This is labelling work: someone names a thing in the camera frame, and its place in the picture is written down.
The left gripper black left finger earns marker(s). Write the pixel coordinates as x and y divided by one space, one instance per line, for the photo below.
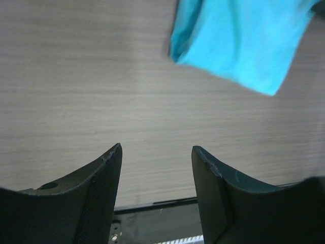
76 208

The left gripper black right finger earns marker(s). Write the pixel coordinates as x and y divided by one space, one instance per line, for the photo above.
237 208

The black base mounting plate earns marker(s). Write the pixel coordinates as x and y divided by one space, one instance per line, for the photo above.
156 222

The white slotted cable duct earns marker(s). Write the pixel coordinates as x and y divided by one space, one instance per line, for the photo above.
199 239

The light blue t shirt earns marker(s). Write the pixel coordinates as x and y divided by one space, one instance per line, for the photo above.
252 43

